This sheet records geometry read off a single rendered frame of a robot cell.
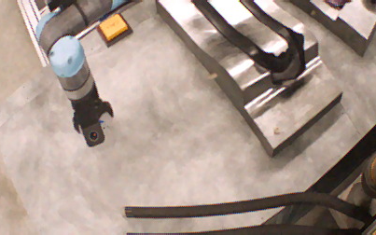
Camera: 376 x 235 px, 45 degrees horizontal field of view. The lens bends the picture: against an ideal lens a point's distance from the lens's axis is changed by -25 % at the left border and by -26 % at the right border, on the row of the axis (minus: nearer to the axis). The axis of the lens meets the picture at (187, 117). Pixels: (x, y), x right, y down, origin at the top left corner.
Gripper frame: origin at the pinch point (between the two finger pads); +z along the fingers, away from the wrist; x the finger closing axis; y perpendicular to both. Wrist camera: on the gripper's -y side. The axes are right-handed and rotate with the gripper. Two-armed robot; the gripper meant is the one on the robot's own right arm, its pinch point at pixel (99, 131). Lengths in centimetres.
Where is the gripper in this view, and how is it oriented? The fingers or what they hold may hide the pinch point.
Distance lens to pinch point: 132.6
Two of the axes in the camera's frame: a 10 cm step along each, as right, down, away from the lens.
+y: -4.0, -8.2, 4.1
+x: -9.1, 3.9, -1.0
